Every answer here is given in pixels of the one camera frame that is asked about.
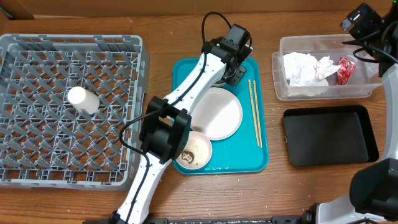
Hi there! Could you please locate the grey-white small bowl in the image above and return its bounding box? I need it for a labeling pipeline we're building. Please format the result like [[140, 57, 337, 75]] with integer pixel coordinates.
[[212, 67, 234, 87]]

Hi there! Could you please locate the red snack wrapper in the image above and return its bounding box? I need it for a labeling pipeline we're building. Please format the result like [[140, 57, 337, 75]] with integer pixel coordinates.
[[337, 57, 357, 85]]

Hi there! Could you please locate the small white tissue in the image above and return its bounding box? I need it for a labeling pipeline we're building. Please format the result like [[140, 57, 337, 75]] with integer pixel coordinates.
[[315, 56, 341, 80]]

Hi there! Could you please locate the white round plate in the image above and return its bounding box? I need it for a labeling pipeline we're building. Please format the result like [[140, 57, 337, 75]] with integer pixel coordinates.
[[191, 87, 243, 141]]

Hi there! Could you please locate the white napkin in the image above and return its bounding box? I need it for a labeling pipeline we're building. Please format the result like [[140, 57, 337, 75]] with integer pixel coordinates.
[[283, 52, 328, 86]]

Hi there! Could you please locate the white plastic cup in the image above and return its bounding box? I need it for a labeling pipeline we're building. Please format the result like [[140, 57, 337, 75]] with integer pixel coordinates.
[[67, 86, 100, 114]]

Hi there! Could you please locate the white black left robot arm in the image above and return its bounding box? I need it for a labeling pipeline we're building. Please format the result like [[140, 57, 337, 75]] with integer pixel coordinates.
[[108, 37, 252, 224]]

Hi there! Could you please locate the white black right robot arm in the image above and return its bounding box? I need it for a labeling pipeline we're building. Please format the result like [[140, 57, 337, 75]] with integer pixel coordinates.
[[293, 1, 397, 224]]

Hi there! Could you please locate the clear plastic waste bin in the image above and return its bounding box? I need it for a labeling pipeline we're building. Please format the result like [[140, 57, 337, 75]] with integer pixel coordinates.
[[272, 34, 382, 101]]

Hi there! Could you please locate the grey plastic dishwasher rack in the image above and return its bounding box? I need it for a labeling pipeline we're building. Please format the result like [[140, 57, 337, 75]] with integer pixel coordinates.
[[1, 34, 150, 191]]

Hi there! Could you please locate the pink bowl with food scraps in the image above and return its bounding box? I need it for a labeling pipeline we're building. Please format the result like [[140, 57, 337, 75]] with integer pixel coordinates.
[[176, 131, 213, 170]]

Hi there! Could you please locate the black rectangular tray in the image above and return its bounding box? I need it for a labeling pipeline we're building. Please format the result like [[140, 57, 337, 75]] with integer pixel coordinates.
[[283, 105, 379, 167]]

